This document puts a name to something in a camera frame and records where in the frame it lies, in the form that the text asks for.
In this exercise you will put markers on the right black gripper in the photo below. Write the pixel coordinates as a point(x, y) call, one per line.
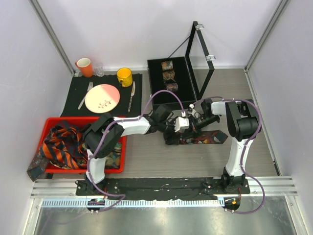
point(197, 129)

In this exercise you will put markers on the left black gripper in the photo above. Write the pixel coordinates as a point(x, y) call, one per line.
point(170, 140)

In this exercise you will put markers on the dark red patterned tie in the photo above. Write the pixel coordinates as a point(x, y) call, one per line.
point(207, 137)

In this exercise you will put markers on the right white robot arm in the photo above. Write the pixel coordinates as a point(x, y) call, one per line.
point(244, 123)

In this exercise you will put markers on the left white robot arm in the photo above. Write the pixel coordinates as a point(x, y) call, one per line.
point(103, 135)

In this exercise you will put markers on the rolled tie bottom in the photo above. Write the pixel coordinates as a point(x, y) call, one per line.
point(173, 87)

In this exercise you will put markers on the rolled tie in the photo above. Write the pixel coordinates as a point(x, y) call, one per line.
point(173, 87)
point(168, 75)
point(167, 65)

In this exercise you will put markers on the black placemat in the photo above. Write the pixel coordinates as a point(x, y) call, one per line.
point(78, 89)

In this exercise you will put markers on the rolled tie middle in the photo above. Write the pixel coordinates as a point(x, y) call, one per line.
point(168, 75)

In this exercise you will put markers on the silver knife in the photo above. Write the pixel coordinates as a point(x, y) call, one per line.
point(131, 97)

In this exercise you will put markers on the teal floral tie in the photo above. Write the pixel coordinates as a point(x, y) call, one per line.
point(113, 160)

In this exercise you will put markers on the rolled tie top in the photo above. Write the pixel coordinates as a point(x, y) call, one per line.
point(167, 65)

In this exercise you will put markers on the yellow mug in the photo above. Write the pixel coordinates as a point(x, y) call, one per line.
point(124, 76)

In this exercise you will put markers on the pink cream plate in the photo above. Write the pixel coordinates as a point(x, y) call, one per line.
point(102, 98)

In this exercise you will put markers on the red plastic bin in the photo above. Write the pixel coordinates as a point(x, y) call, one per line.
point(79, 122)

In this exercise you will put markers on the black box lid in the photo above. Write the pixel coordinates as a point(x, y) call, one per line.
point(199, 60)

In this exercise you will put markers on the silver fork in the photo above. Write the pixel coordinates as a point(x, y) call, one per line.
point(90, 86)

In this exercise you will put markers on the clear glass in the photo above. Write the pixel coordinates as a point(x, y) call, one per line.
point(98, 69)

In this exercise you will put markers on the orange navy striped tie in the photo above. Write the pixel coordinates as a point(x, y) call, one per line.
point(64, 146)

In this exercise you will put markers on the orange cup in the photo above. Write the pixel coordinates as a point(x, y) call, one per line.
point(85, 67)

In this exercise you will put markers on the navy speckled tie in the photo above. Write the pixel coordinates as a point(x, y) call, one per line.
point(37, 167)

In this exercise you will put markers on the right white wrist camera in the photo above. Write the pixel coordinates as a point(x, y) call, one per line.
point(192, 112)

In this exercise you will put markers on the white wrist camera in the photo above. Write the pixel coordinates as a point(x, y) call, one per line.
point(181, 122)
point(192, 112)

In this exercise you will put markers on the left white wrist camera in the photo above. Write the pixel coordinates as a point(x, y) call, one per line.
point(181, 122)

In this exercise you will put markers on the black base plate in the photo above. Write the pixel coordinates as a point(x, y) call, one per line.
point(161, 189)

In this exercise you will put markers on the white cable duct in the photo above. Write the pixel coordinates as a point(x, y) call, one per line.
point(100, 203)

